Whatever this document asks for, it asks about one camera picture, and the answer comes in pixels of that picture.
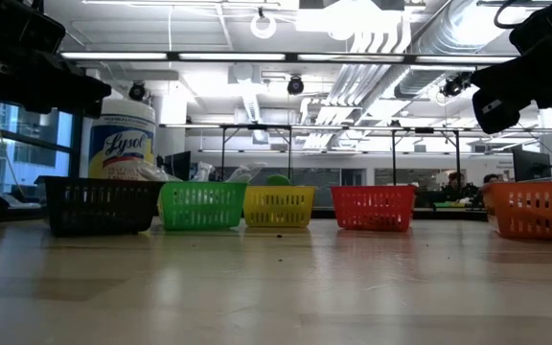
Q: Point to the orange plastic basket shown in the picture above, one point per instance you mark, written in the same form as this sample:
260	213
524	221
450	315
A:
539	211

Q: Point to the blue white bagged toothbrush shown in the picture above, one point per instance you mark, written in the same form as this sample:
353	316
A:
156	172
247	172

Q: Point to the black overhead camera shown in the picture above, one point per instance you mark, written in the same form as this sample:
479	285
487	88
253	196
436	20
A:
295	86

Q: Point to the person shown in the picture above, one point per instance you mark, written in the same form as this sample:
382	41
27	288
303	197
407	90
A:
491	178
455	184

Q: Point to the red plastic basket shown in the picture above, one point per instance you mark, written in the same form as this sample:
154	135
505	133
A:
374	208

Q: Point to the large window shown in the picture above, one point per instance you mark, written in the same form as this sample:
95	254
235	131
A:
31	158

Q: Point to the overhead LED light bar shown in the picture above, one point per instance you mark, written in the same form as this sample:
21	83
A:
233	56

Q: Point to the black ceiling camera cluster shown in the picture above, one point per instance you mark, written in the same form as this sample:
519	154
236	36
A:
453	86

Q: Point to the distant black station frame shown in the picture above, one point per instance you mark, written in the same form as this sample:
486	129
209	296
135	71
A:
289	153

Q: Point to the round pendant lamp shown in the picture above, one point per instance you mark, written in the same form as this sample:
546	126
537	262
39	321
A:
264	26

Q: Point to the black monitor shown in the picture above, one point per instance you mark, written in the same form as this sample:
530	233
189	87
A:
530	165
177	167

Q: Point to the yellow plastic basket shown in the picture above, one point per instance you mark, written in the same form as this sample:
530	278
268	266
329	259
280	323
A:
278	206

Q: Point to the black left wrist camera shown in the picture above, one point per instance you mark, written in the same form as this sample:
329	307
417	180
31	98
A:
31	29

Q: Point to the black plastic basket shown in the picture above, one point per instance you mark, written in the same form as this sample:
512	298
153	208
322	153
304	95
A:
103	206

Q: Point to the green plastic basket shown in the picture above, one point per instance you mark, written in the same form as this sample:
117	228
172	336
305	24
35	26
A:
201	206

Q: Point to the green shampoo bottle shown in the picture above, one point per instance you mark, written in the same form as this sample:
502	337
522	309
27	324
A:
279	180

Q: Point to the Lysol wipes canister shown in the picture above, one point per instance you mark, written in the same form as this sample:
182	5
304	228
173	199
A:
120	144

